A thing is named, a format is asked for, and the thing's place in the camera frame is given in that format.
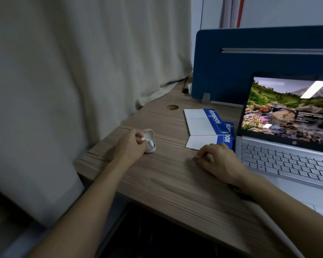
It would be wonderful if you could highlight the person's right hand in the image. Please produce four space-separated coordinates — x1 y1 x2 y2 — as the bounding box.
196 143 249 187

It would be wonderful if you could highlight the person's left hand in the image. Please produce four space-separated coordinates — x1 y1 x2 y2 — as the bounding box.
113 129 149 167

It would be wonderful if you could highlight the white earbud case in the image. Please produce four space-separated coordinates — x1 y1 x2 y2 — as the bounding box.
141 129 156 154

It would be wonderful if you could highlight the blue and white notebook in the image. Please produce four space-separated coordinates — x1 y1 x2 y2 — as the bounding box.
222 121 235 136
183 109 224 137
185 134 235 151

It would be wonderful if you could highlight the silver laptop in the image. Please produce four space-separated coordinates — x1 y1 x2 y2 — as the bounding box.
233 72 323 223

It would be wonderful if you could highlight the person's left forearm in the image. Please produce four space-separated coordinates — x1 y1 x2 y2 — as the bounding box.
27 158 132 258

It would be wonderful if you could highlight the person's right forearm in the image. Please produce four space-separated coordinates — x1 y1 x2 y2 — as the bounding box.
233 170 323 258

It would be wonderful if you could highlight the wooden desk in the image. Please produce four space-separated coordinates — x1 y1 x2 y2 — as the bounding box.
74 77 323 258

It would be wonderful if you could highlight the blue desk divider panel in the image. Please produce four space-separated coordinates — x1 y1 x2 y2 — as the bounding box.
191 25 323 105

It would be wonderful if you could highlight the beige curtain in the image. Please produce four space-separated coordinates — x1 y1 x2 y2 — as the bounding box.
0 0 193 228

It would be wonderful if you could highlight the white tube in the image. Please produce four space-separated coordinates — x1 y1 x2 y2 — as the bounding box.
219 0 233 29
230 0 242 29

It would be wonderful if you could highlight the red strip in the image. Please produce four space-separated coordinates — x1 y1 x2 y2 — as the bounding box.
237 0 245 28

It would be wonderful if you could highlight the silver divider rail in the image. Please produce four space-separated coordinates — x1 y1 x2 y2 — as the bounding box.
221 47 323 56

